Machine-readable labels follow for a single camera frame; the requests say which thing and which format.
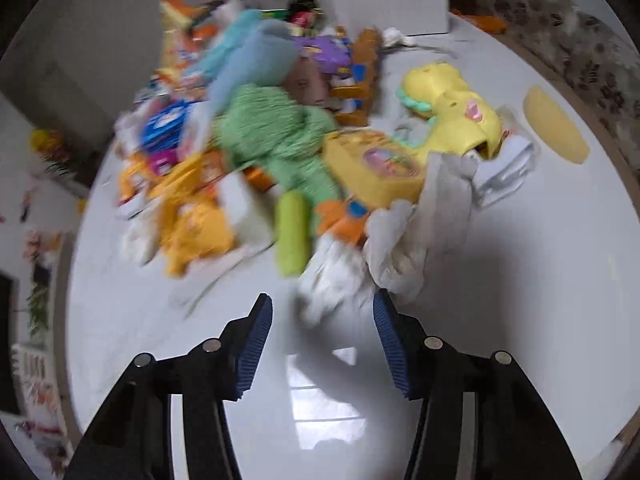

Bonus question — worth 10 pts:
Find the crumpled white tissue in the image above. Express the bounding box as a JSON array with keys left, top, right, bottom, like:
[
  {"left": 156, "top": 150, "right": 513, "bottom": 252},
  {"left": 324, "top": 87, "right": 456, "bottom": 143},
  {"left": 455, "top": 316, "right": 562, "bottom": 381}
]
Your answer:
[{"left": 297, "top": 153, "right": 478, "bottom": 326}]

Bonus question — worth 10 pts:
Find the yellow plastic toy truck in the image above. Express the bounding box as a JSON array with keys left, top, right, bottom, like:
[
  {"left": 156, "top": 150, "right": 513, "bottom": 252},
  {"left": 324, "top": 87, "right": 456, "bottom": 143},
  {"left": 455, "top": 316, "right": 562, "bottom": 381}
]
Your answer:
[{"left": 149, "top": 151, "right": 235, "bottom": 278}]

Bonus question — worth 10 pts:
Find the green cylinder toy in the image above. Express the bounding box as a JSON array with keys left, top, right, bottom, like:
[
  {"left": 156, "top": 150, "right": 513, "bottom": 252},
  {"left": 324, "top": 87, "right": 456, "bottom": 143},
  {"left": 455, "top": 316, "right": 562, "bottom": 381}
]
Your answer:
[{"left": 274, "top": 190, "right": 310, "bottom": 278}]

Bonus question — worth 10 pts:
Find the yellow toy case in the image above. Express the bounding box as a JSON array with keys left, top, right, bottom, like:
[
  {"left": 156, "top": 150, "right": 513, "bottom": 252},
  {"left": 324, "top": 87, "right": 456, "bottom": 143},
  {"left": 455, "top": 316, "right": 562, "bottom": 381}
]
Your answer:
[{"left": 322, "top": 130, "right": 425, "bottom": 209}]

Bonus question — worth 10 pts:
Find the yellow oval sponge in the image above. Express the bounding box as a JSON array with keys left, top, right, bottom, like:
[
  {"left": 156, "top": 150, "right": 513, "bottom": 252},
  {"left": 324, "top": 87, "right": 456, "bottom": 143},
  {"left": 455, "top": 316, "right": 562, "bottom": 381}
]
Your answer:
[{"left": 523, "top": 86, "right": 590, "bottom": 165}]

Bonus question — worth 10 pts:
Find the yellow dinosaur toy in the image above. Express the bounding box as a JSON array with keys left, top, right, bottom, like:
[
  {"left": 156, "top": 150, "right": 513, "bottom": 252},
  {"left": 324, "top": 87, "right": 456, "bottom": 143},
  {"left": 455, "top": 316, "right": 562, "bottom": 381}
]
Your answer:
[{"left": 396, "top": 62, "right": 503, "bottom": 162}]

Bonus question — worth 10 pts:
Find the green fuzzy cloth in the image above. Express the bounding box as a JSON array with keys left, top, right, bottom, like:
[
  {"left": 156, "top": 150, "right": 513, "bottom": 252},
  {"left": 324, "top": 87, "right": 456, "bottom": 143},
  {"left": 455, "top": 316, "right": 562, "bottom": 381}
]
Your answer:
[{"left": 214, "top": 84, "right": 342, "bottom": 206}]

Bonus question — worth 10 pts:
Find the beige quilted sofa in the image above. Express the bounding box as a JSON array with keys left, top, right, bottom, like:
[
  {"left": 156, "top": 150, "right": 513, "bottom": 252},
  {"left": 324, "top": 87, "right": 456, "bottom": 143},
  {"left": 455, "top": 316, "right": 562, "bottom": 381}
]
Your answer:
[{"left": 474, "top": 0, "right": 640, "bottom": 187}]

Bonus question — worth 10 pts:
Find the light blue plush toy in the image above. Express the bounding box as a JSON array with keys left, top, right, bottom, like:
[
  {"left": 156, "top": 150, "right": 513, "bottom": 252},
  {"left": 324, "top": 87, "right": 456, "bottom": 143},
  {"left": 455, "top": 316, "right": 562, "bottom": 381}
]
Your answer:
[{"left": 194, "top": 9, "right": 298, "bottom": 117}]

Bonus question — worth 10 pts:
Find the orange bag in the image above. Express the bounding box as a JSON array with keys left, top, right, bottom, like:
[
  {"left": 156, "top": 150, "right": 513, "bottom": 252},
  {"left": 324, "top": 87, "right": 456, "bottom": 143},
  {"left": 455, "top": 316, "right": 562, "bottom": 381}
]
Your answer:
[{"left": 452, "top": 9, "right": 506, "bottom": 36}]

